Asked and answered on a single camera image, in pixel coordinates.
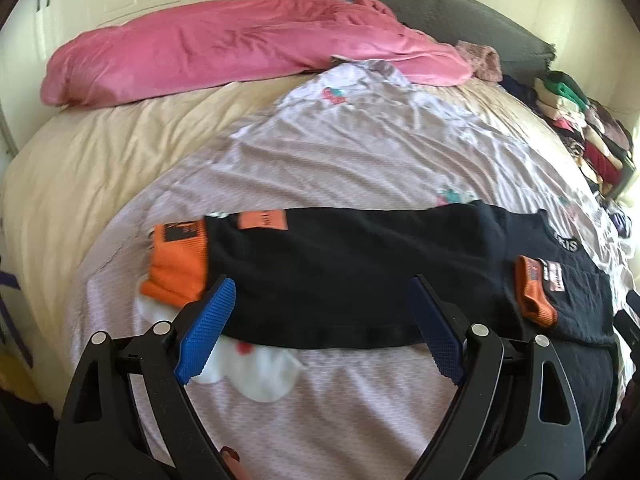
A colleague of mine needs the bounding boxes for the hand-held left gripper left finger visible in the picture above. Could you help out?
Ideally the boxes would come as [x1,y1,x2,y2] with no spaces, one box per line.
[54,276,237,480]

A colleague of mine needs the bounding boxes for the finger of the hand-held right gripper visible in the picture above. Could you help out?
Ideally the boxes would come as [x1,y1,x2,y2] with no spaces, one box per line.
[614,290,640,361]

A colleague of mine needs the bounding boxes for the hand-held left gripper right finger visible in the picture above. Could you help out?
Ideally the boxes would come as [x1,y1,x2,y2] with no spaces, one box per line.
[406,275,588,480]

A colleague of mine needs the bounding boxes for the black shirt with orange cuffs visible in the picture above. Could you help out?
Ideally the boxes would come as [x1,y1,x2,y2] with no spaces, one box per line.
[140,201,621,461]

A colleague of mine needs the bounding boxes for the stack of folded clothes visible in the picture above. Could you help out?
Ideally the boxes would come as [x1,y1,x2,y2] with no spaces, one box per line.
[532,70,640,196]

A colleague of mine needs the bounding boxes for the person's left hand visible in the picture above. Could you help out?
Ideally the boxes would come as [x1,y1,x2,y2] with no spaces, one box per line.
[219,446,248,480]

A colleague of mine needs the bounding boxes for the lilac strawberry print blanket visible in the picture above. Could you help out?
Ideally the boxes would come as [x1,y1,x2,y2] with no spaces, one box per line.
[65,57,640,480]

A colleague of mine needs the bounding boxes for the cream bed sheet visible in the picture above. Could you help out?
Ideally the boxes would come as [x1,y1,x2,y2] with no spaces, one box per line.
[0,75,576,401]

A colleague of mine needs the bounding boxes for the dark navy cloth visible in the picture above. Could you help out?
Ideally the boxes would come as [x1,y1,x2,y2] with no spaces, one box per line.
[500,74,538,106]

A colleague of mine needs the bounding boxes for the pink fuzzy garment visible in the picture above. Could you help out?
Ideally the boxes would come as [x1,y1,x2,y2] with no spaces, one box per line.
[455,40,503,83]

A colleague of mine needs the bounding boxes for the pink duvet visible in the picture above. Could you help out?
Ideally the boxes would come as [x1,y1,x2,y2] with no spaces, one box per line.
[40,0,473,108]

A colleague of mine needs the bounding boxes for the grey padded headboard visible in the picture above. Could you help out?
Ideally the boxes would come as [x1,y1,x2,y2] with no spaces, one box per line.
[297,0,557,81]

